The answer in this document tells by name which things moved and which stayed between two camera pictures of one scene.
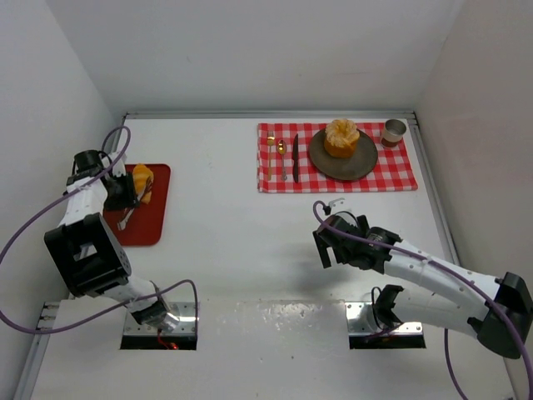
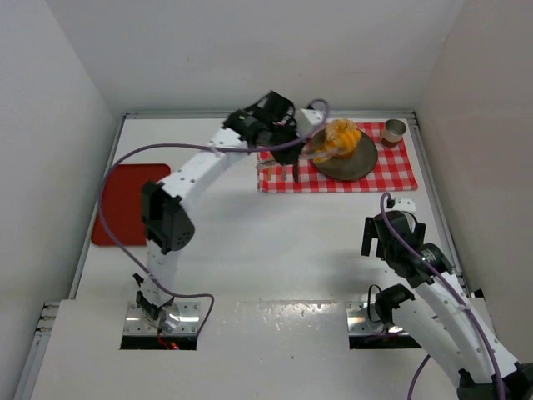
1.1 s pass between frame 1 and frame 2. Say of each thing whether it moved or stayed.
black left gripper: moved
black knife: stayed
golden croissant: moved
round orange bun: stayed
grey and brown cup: stayed
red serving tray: stayed
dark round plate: stayed
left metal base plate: stayed
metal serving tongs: moved
